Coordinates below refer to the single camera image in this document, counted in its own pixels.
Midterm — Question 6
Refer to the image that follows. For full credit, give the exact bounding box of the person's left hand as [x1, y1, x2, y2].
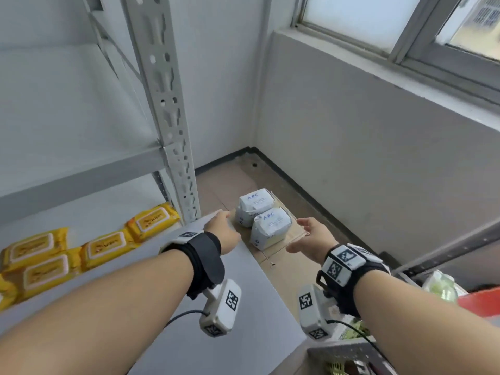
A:
[203, 209, 242, 256]

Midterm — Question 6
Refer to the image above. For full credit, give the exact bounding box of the person's right hand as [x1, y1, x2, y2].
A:
[285, 217, 340, 265]

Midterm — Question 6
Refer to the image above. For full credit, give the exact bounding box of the white metal shelf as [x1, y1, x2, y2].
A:
[0, 0, 202, 309]

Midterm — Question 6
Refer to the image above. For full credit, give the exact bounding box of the person's left forearm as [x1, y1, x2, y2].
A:
[0, 249, 195, 375]

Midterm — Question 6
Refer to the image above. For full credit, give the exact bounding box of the white marker plate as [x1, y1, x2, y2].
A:
[321, 244, 385, 288]
[160, 231, 199, 251]

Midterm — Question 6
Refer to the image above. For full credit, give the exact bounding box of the white rectangular board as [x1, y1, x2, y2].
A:
[0, 208, 307, 375]

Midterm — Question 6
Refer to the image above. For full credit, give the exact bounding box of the green mesh bag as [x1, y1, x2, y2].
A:
[335, 318, 372, 342]

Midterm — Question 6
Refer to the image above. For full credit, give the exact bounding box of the pale green plastic bag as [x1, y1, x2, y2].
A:
[421, 269, 460, 305]

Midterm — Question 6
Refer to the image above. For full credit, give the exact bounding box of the grey metal rack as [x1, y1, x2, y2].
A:
[306, 218, 500, 375]

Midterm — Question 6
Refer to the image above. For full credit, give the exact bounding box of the red plastic container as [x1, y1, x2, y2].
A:
[457, 286, 500, 319]

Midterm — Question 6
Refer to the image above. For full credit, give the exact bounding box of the frosted glass window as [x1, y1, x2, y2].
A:
[291, 0, 500, 106]

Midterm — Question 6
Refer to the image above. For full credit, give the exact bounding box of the black wrist strap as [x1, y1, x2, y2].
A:
[158, 231, 226, 301]
[316, 243, 391, 319]

